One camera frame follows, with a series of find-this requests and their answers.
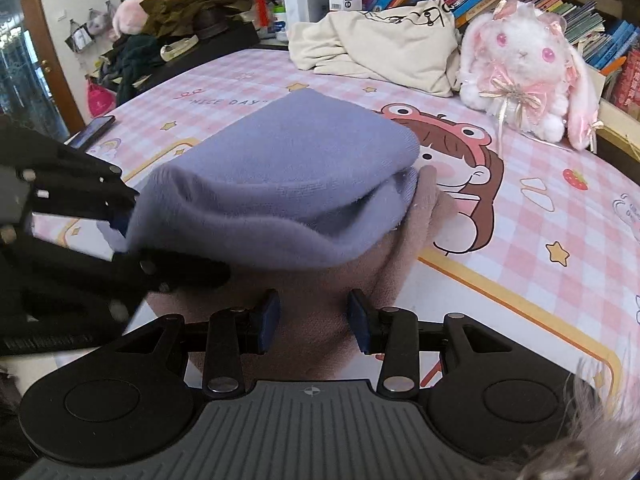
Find purple and pink sweater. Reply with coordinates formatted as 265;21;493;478
100;90;457;381

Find black smartphone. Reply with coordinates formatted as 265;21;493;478
65;115;116;152

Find pink checked table mat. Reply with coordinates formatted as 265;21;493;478
29;48;640;411

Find cream canvas bag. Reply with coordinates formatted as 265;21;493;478
288;0;460;96

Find white pink plush bunny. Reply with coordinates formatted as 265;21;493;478
459;0;599;151

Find white green lidded jar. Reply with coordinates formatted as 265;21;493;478
272;4;288;44

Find olive green garment pile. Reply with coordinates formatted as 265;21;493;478
140;0;242;38

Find red bottle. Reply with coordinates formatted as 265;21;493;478
255;0;269;28

